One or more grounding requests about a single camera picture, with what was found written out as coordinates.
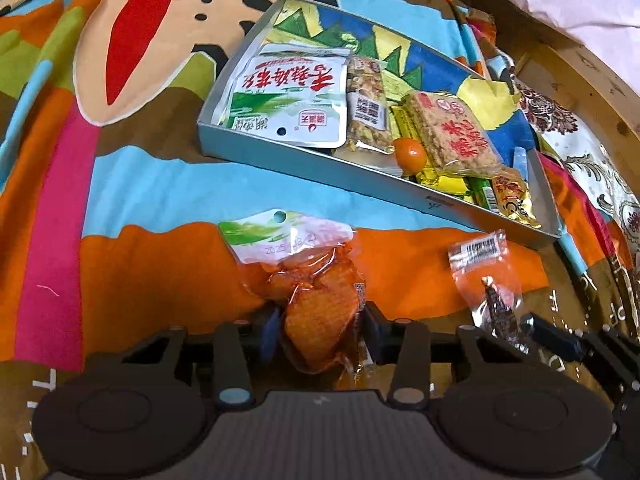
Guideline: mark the wooden bed frame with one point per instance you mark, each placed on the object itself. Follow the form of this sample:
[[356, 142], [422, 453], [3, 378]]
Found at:
[[590, 80]]

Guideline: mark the green stick packet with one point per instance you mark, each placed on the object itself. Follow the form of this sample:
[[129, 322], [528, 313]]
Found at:
[[482, 195]]

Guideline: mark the dinosaur print metal tray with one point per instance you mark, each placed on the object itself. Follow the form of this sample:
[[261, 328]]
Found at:
[[325, 175]]

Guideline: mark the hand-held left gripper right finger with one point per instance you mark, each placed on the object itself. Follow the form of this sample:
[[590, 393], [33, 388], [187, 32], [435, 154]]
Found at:
[[373, 332]]

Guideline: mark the orange tofu snack packet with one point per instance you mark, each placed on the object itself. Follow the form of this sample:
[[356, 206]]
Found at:
[[320, 320]]

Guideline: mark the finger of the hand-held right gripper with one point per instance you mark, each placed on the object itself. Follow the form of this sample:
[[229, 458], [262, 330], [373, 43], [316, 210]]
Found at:
[[550, 332]]

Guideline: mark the gold foil snack packet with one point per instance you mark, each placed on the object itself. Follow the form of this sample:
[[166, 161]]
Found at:
[[515, 200]]

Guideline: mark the yellow snack bar packet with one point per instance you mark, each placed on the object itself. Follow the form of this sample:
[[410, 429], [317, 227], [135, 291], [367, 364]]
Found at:
[[440, 182]]

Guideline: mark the puffed rice cracker packet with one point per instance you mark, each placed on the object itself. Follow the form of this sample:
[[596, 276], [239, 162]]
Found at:
[[450, 130]]

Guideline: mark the white green seaweed packet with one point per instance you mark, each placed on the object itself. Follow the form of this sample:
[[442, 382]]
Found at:
[[285, 95]]

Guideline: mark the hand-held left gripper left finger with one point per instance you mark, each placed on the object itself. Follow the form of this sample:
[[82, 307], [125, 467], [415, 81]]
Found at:
[[270, 332]]

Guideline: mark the clear nut bar packet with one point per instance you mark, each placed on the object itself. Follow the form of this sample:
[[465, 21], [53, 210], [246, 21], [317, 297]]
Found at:
[[367, 110]]

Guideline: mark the cartoon monkey printed blanket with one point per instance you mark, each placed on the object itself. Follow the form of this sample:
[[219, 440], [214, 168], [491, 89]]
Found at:
[[125, 210]]

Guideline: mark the small mandarin orange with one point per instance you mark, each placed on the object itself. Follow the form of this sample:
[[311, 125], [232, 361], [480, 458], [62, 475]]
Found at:
[[410, 154]]

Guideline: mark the clear packet with dark snack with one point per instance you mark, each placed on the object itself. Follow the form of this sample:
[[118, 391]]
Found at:
[[480, 270]]

